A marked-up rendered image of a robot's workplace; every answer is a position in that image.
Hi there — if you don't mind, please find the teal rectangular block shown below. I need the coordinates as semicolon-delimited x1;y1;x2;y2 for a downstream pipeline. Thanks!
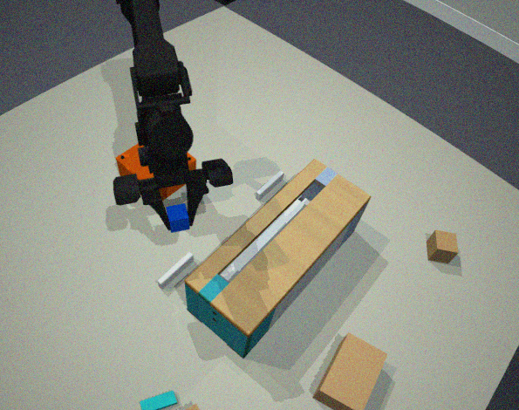
140;391;178;410

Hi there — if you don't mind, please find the blue block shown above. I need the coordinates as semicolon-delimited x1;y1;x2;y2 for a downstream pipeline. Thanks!
167;203;189;233

